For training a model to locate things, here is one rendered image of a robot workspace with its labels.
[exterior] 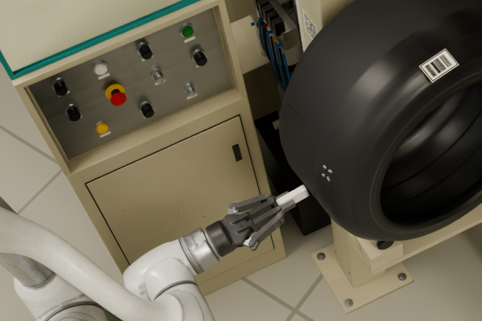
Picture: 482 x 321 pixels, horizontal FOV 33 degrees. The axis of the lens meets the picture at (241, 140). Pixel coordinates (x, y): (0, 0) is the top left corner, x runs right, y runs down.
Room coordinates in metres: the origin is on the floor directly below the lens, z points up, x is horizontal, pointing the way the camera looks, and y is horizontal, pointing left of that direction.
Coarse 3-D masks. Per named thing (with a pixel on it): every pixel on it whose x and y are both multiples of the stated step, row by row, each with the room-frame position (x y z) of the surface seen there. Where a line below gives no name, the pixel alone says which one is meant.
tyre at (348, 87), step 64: (384, 0) 1.17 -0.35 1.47; (448, 0) 1.13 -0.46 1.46; (320, 64) 1.10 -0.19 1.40; (384, 64) 1.02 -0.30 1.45; (320, 128) 1.00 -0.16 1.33; (384, 128) 0.93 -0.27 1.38; (448, 128) 1.20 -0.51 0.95; (320, 192) 0.95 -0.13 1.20; (384, 192) 1.09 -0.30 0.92; (448, 192) 1.05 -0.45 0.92
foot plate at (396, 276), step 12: (324, 252) 1.51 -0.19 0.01; (324, 264) 1.46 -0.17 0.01; (336, 264) 1.45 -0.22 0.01; (396, 264) 1.38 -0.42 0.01; (324, 276) 1.41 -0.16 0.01; (336, 276) 1.40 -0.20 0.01; (384, 276) 1.35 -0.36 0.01; (396, 276) 1.34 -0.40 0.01; (408, 276) 1.33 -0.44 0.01; (336, 288) 1.35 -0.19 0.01; (348, 288) 1.34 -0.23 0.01; (360, 288) 1.33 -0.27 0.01; (372, 288) 1.32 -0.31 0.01; (384, 288) 1.31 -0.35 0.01; (396, 288) 1.30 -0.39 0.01; (348, 300) 1.29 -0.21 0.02; (360, 300) 1.29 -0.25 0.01; (372, 300) 1.27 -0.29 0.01; (348, 312) 1.26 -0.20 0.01
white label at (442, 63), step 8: (440, 56) 0.99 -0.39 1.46; (448, 56) 0.98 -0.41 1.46; (424, 64) 0.98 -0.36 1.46; (432, 64) 0.98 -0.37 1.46; (440, 64) 0.97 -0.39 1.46; (448, 64) 0.97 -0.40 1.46; (456, 64) 0.97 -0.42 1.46; (424, 72) 0.97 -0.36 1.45; (432, 72) 0.96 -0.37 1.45; (440, 72) 0.96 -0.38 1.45; (432, 80) 0.95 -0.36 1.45
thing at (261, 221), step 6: (270, 210) 1.00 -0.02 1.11; (276, 210) 0.99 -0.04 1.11; (258, 216) 0.99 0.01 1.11; (264, 216) 0.99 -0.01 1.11; (270, 216) 0.99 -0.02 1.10; (246, 222) 0.99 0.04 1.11; (252, 222) 0.98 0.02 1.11; (258, 222) 0.98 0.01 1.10; (264, 222) 0.98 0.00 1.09; (240, 228) 0.97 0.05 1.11; (246, 228) 0.97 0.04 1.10; (252, 228) 0.98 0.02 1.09; (258, 228) 0.98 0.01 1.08
